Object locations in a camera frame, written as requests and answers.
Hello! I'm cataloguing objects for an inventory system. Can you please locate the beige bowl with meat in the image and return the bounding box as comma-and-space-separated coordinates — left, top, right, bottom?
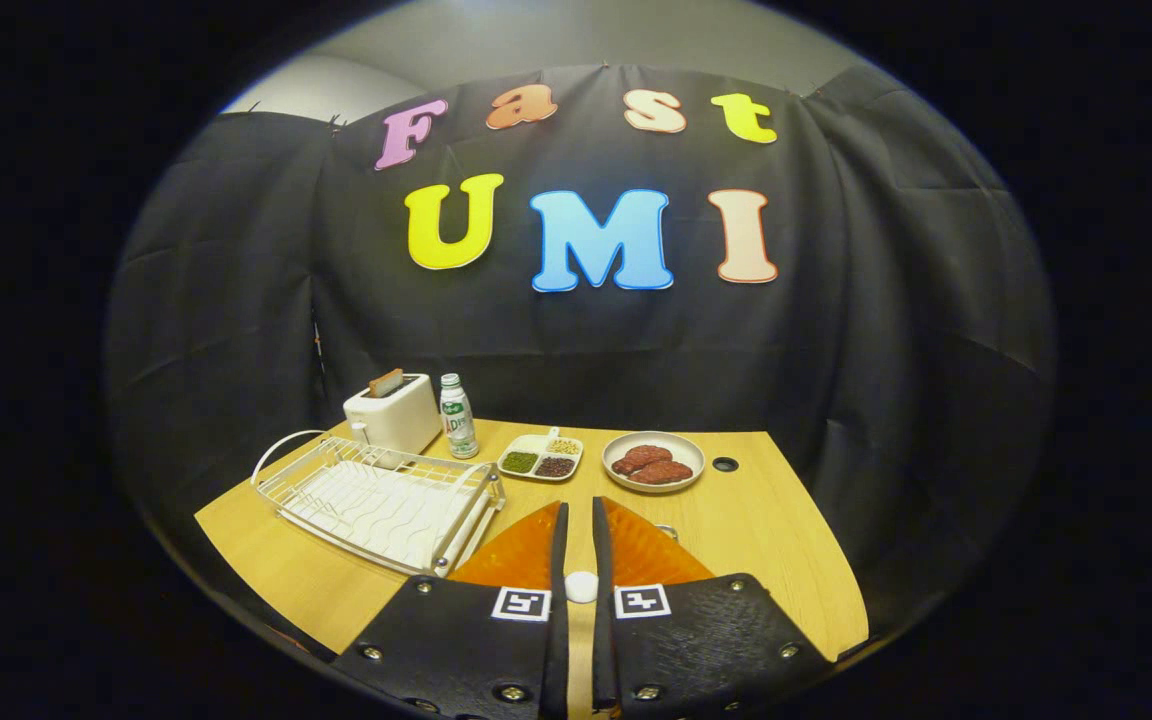
601, 430, 707, 495

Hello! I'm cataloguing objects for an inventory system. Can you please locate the white wire dish rack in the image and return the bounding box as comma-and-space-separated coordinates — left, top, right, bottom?
251, 430, 507, 579

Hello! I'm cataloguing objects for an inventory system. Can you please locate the white toaster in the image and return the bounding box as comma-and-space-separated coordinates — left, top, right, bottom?
343, 373, 443, 456

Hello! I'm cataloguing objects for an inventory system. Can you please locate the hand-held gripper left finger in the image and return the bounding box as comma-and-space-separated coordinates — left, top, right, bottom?
331, 500, 572, 720

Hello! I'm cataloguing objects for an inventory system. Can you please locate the white divided dish with beans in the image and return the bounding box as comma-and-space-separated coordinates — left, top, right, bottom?
496, 432, 585, 483

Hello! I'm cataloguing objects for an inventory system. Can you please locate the white drip tray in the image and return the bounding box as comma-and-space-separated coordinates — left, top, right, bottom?
281, 460, 492, 573

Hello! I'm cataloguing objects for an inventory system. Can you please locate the black backdrop cloth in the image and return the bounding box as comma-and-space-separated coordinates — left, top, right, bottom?
104, 63, 1057, 641

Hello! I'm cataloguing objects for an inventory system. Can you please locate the reddish brown meat patty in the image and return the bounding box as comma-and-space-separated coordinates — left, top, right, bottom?
612, 445, 674, 476
628, 460, 694, 486

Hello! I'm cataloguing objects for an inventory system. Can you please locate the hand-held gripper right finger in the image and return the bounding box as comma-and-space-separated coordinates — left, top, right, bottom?
591, 495, 832, 720

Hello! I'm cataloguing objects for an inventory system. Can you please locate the clear bottle with green label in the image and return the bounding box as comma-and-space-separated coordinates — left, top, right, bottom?
439, 373, 480, 460

